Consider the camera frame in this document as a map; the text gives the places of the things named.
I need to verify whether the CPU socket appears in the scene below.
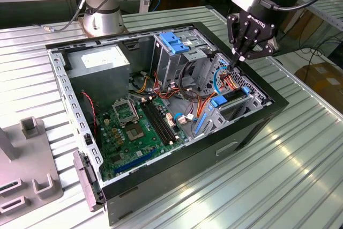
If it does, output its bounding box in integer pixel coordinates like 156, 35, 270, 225
124, 121, 147, 143

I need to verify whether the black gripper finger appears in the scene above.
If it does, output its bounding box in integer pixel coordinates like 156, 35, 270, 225
226, 13, 253, 67
235, 28, 276, 67

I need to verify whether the green motherboard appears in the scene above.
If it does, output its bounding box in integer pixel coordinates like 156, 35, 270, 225
95, 97, 191, 181

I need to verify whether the red orange wire bundle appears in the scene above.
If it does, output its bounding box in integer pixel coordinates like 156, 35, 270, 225
153, 71, 185, 101

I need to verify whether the yellow orange wire bundle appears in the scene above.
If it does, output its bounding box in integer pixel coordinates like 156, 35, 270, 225
136, 75, 151, 93

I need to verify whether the grey plastic case latch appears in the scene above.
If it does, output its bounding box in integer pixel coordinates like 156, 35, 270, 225
72, 150, 104, 213

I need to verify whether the orange red power wire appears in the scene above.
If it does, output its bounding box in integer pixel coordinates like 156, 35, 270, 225
197, 70, 242, 120

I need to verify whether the black cable with silver connector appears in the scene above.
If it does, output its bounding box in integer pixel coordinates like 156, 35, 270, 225
33, 0, 102, 32

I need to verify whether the blue expansion slot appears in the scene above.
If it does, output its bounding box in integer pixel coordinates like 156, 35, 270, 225
114, 148, 158, 175

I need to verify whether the grey parts rack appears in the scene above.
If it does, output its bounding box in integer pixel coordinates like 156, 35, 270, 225
0, 116, 64, 216

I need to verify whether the blue data wire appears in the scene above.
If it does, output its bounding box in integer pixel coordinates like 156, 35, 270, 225
213, 60, 234, 95

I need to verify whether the metal socket cover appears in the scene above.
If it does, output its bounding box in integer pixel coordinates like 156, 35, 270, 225
111, 99, 140, 128

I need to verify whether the grey metal disk bay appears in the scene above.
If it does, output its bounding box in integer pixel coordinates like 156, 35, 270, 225
191, 51, 274, 137

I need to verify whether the black wire bundle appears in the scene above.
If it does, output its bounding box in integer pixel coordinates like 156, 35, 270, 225
178, 61, 212, 104

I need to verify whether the metal slat side table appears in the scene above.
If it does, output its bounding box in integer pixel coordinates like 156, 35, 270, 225
300, 0, 343, 30

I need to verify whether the white connector with blue wire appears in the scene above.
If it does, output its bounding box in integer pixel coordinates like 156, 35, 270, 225
173, 113, 200, 125

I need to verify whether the large brown cardboard box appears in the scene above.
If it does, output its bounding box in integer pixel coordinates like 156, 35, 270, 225
294, 62, 343, 106

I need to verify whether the black RAM slot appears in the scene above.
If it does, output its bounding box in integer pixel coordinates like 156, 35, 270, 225
147, 99, 178, 142
140, 101, 170, 145

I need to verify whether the blue plastic drive bracket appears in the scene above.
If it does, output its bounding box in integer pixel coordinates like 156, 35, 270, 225
158, 32, 190, 55

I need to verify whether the black open PC case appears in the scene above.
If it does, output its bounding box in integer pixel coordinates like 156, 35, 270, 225
44, 21, 289, 226

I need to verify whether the grey power supply unit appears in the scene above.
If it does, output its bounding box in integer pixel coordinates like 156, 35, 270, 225
64, 44, 131, 108

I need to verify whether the red black fan wire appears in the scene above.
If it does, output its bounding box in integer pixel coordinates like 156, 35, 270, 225
80, 91, 99, 136

